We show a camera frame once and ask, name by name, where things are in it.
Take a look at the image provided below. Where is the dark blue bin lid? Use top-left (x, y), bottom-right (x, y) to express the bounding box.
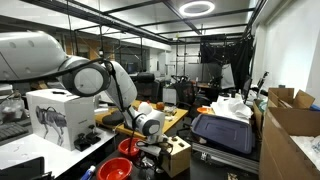
top-left (190, 113), bottom-right (257, 155)

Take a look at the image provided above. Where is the large cardboard box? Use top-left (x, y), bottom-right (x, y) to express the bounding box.
top-left (258, 106), bottom-right (320, 180)

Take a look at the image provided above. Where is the blue bottle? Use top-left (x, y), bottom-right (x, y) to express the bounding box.
top-left (79, 164), bottom-right (97, 180)

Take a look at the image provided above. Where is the white box robot dog print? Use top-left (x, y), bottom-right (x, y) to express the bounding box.
top-left (25, 88), bottom-right (98, 152)

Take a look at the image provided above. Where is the ring ceiling light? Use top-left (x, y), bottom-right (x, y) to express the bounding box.
top-left (178, 0), bottom-right (216, 18)

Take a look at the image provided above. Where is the black ceiling frame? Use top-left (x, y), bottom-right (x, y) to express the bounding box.
top-left (19, 0), bottom-right (268, 46)

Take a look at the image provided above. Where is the grey fabric panel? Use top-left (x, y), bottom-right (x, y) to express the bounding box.
top-left (218, 63), bottom-right (236, 90)

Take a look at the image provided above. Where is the dark grey keyboard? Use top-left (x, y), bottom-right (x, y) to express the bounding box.
top-left (0, 121), bottom-right (31, 144)

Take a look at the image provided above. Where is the wooden table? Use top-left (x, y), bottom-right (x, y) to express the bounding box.
top-left (94, 99), bottom-right (190, 141)

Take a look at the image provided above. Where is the black metal cart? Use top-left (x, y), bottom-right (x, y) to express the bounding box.
top-left (190, 141), bottom-right (262, 175)

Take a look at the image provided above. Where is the small open cardboard box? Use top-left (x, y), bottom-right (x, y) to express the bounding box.
top-left (267, 87), bottom-right (316, 110)

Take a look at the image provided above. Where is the orange bowl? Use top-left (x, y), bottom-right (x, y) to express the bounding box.
top-left (196, 106), bottom-right (213, 115)

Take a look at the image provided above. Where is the black clamp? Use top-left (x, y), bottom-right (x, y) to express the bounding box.
top-left (73, 124), bottom-right (102, 152)

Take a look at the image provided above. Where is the black flat pad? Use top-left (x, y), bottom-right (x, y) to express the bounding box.
top-left (100, 109), bottom-right (126, 127)

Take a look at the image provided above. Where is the clear plastic bag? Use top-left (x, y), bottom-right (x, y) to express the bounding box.
top-left (0, 97), bottom-right (27, 125)

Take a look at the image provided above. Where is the black laptop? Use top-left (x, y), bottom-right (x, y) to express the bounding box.
top-left (0, 156), bottom-right (54, 180)

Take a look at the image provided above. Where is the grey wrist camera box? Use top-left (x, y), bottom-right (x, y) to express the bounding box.
top-left (135, 139), bottom-right (168, 158)

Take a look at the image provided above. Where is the white plastic bag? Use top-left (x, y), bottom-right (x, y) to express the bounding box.
top-left (210, 94), bottom-right (254, 124)

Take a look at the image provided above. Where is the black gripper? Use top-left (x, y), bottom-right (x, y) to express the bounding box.
top-left (149, 151), bottom-right (174, 173)

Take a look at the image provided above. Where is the white packing paper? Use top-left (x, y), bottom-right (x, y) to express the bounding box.
top-left (289, 134), bottom-right (320, 163)

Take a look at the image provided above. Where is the red plastic bowl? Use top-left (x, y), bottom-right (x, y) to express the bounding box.
top-left (117, 137), bottom-right (145, 158)
top-left (96, 157), bottom-right (134, 180)

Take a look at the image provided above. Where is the white table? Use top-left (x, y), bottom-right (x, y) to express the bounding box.
top-left (0, 126), bottom-right (118, 179)

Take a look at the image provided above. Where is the black office chair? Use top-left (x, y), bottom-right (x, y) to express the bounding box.
top-left (134, 72), bottom-right (165, 104)
top-left (172, 80), bottom-right (198, 118)

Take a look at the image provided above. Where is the black hanging cloth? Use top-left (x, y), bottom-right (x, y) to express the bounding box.
top-left (199, 34), bottom-right (256, 92)

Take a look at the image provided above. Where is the wooden shape sorter cube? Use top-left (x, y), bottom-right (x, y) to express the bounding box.
top-left (159, 134), bottom-right (192, 179)

